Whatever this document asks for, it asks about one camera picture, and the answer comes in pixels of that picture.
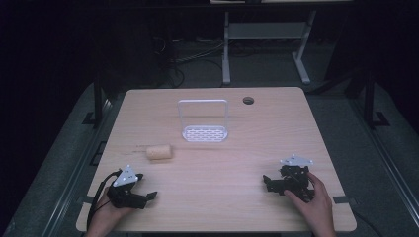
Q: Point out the black metal stand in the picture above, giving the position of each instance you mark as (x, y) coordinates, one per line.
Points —
(370, 98)
(98, 98)

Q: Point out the person's right hand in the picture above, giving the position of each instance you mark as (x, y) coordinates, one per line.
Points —
(314, 204)

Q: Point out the grey metal desk frame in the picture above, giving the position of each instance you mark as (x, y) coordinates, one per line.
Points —
(263, 30)

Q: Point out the grey table bracket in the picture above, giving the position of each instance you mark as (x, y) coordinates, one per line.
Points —
(344, 199)
(86, 199)

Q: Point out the beige cork-like cylinder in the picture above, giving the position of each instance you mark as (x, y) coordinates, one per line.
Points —
(159, 152)

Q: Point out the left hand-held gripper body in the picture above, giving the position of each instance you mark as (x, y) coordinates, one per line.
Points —
(124, 188)

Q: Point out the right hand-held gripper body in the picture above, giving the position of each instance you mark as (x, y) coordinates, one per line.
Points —
(296, 177)

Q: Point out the person's left hand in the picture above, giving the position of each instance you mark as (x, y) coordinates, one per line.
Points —
(108, 214)

